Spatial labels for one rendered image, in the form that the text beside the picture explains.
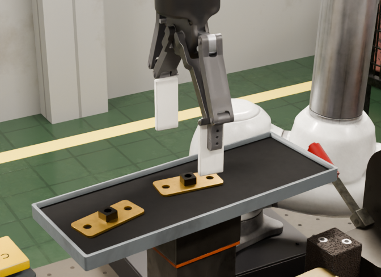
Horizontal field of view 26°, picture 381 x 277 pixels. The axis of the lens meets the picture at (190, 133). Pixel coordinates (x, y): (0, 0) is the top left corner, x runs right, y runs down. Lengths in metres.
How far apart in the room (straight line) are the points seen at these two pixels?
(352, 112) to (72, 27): 2.57
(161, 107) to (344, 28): 0.50
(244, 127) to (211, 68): 0.66
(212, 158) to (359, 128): 0.63
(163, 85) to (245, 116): 0.54
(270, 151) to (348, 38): 0.40
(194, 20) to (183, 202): 0.23
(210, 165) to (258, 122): 0.62
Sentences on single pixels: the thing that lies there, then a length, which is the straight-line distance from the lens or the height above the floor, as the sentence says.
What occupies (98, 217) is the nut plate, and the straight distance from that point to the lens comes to 0.97.
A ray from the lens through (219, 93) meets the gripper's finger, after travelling 0.90.
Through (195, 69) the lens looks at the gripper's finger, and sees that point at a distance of 0.93.
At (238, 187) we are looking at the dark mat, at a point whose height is 1.16.
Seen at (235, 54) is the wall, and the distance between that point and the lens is 4.64.
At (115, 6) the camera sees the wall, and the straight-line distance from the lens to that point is 4.19.
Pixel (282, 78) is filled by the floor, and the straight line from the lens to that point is 4.61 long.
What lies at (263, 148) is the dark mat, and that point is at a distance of 1.14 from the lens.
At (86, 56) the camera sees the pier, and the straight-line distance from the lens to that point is 4.02.
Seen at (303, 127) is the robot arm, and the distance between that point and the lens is 1.54.
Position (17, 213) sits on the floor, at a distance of 3.33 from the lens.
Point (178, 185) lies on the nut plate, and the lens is 1.03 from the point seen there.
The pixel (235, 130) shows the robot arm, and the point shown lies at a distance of 1.55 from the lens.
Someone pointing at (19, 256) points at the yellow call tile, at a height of 1.16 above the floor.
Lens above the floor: 1.66
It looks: 25 degrees down
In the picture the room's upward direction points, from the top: straight up
